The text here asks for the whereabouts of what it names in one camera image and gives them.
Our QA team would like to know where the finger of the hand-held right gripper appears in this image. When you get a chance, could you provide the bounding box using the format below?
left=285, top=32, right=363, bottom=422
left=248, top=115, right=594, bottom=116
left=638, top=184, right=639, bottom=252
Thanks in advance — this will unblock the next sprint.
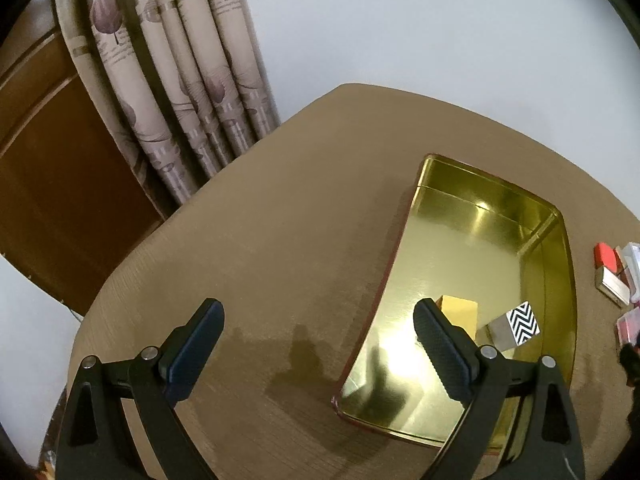
left=619, top=342, right=640, bottom=388

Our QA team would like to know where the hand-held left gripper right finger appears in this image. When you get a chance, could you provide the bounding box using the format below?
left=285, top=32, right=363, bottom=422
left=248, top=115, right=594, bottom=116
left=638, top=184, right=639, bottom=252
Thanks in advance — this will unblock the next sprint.
left=413, top=298, right=586, bottom=480

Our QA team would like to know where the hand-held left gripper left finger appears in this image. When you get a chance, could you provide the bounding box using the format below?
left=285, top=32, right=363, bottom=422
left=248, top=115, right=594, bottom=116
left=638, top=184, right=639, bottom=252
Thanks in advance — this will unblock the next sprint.
left=55, top=298, right=226, bottom=480

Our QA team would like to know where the pink box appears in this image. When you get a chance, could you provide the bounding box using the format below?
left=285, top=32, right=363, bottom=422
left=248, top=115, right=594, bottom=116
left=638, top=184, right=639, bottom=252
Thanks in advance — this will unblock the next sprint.
left=615, top=307, right=640, bottom=347

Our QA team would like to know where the yellow cardboard box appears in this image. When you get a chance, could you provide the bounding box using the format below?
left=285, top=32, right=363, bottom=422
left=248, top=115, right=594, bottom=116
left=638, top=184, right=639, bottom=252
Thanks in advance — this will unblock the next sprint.
left=434, top=295, right=480, bottom=343

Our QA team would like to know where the black white zigzag box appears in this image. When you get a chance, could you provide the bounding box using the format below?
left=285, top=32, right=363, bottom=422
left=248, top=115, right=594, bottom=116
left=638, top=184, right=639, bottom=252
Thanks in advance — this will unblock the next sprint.
left=487, top=301, right=542, bottom=351

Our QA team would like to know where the gold metal tin box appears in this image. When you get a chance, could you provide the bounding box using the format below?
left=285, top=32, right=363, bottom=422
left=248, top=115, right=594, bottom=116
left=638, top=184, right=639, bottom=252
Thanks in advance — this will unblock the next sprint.
left=331, top=154, right=578, bottom=456

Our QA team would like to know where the white and gold box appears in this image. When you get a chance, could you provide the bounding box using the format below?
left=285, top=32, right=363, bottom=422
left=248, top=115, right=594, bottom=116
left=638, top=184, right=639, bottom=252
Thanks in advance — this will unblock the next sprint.
left=596, top=266, right=632, bottom=307

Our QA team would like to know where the clear plastic white box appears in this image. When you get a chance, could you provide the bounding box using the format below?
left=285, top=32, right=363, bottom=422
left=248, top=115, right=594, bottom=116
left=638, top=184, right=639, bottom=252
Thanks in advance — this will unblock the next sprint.
left=619, top=242, right=640, bottom=303

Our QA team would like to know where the small red box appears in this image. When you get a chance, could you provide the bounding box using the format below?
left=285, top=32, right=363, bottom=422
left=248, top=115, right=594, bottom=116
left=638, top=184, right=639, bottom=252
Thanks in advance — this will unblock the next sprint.
left=594, top=242, right=619, bottom=272

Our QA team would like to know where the brown wooden door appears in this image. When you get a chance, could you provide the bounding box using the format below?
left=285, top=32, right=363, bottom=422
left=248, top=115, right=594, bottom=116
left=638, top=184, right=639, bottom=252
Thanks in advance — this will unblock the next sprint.
left=0, top=0, right=167, bottom=317

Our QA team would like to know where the beige patterned curtain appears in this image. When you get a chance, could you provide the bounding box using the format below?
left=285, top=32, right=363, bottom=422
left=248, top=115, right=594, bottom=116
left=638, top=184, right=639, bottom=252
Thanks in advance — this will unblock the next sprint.
left=50, top=0, right=282, bottom=206

